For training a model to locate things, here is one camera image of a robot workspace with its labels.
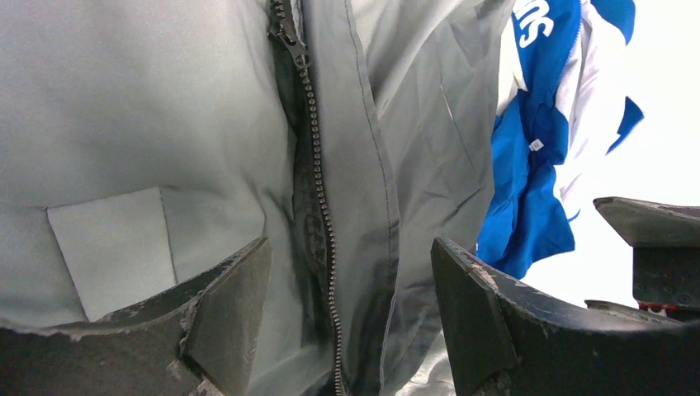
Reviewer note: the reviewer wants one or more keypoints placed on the grey black zip jacket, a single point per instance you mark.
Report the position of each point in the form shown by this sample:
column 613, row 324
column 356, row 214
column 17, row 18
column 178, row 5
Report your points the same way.
column 144, row 142

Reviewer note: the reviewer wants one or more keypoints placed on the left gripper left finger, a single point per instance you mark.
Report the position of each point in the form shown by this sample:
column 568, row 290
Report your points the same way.
column 196, row 338

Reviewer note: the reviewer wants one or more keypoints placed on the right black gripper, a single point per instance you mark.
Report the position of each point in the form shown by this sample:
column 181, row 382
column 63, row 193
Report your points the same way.
column 665, row 280

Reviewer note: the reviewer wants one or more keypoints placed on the blue white jacket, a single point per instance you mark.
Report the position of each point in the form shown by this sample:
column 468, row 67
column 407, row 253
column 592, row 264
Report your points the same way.
column 563, row 107

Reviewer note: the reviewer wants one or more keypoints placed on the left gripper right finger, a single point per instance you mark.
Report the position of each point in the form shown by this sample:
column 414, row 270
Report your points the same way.
column 505, row 337

